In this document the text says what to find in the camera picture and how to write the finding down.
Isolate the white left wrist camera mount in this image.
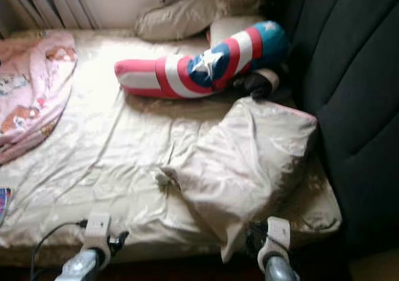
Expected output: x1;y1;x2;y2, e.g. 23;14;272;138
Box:
84;213;112;254

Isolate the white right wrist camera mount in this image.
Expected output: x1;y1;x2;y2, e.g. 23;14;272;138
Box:
257;216;291;272

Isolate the pale floral bed sheet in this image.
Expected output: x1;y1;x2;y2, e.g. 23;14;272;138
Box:
0;31;344;266

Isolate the red white blue star bolster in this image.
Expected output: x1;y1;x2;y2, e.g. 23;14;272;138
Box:
114;21;291;100

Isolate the small white pillow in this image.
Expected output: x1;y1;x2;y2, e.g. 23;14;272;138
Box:
209;16;266;45

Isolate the pink cartoon print blanket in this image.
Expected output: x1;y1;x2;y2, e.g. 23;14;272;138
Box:
0;31;77;166

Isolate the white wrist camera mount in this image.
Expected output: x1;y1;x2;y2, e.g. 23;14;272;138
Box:
84;213;112;254
257;216;291;272

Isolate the colourful comic book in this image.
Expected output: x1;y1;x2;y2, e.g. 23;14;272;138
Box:
0;188;12;226

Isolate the dark grey padded headboard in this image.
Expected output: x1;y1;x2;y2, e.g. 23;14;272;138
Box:
265;0;399;257

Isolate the beige satin pillow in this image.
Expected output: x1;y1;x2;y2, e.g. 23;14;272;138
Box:
134;0;270;42
158;97;319;263

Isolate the black plush toy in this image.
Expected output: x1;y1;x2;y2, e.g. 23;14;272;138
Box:
240;68;280;101

